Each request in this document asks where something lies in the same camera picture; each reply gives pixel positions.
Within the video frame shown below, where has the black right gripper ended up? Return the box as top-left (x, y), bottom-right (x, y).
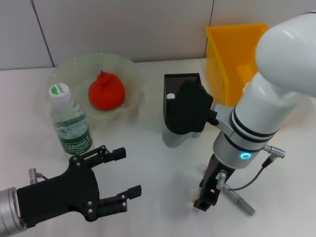
top-left (193, 154), bottom-right (236, 212)

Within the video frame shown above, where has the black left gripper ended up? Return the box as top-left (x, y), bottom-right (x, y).
top-left (16, 145), bottom-right (143, 230)

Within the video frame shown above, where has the clear green-label water bottle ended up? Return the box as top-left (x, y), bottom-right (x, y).
top-left (48, 83), bottom-right (94, 157)

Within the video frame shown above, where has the grey glitter pen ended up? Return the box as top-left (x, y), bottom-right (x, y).
top-left (223, 184), bottom-right (256, 216)

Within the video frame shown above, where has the black mesh pen holder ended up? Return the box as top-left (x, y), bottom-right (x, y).
top-left (162, 73), bottom-right (205, 135)

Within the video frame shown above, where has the clear green glass fruit plate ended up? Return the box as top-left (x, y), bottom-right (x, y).
top-left (44, 51), bottom-right (146, 124)

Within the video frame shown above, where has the silver round connector stub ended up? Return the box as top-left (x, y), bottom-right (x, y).
top-left (28, 168), bottom-right (49, 185)

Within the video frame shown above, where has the yellow plastic bin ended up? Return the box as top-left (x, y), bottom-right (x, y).
top-left (206, 23), bottom-right (269, 107)

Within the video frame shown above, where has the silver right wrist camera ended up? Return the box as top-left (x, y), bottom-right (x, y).
top-left (161, 80), bottom-right (221, 149)

